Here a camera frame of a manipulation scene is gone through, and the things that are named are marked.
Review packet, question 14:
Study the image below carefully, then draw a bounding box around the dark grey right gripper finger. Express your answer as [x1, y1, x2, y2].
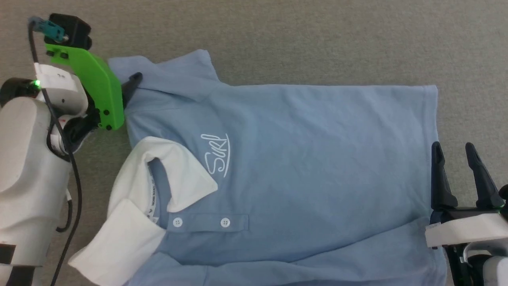
[465, 142, 505, 209]
[431, 141, 459, 211]

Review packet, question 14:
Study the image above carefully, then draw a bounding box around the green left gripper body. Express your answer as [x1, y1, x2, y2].
[44, 43, 125, 131]

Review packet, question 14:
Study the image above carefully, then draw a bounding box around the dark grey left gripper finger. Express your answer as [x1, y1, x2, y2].
[121, 72, 143, 110]

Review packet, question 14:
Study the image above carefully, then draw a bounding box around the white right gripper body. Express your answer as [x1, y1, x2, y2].
[425, 207, 508, 286]

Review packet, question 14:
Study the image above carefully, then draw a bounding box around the light blue polo shirt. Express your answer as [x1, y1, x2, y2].
[67, 49, 449, 286]

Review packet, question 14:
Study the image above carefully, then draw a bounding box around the thin black cable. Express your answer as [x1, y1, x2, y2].
[27, 17, 82, 286]
[56, 191, 74, 234]

